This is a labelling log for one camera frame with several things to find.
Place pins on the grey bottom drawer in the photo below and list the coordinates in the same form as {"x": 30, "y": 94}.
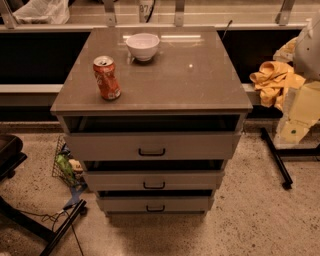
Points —
{"x": 155, "y": 201}

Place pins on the grey drawer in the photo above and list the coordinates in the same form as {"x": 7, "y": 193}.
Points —
{"x": 155, "y": 201}
{"x": 153, "y": 175}
{"x": 177, "y": 137}

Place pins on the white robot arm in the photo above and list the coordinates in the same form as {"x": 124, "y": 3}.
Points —
{"x": 301, "y": 109}

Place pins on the grey drawer cabinet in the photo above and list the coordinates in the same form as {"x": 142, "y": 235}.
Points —
{"x": 191, "y": 74}

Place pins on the grey top drawer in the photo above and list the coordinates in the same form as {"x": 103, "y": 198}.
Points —
{"x": 177, "y": 137}

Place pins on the grey middle drawer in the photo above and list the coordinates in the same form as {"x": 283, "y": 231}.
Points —
{"x": 153, "y": 175}

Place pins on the orange soda can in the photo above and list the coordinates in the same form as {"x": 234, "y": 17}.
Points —
{"x": 104, "y": 71}

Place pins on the white ceramic bowl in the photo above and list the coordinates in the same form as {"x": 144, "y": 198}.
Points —
{"x": 143, "y": 46}

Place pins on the blue tape strip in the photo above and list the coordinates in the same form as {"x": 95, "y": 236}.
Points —
{"x": 75, "y": 195}

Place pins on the black metal stand right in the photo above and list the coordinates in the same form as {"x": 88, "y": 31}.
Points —
{"x": 278, "y": 154}

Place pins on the black metal stand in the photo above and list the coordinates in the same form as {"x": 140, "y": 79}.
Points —
{"x": 278, "y": 154}
{"x": 50, "y": 236}

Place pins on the yellow crumpled cloth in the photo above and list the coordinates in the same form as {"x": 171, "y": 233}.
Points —
{"x": 273, "y": 80}

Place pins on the white plastic bag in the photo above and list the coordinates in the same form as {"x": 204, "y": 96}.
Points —
{"x": 43, "y": 12}

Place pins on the black metal stand left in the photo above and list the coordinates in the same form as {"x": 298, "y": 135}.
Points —
{"x": 50, "y": 236}

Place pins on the wire basket with items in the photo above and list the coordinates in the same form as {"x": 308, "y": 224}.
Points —
{"x": 65, "y": 166}

